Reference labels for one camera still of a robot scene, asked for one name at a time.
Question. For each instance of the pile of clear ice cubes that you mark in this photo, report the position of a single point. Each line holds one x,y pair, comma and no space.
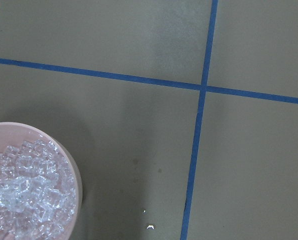
37,192

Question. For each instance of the pink bowl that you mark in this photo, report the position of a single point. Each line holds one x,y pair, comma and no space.
14,133

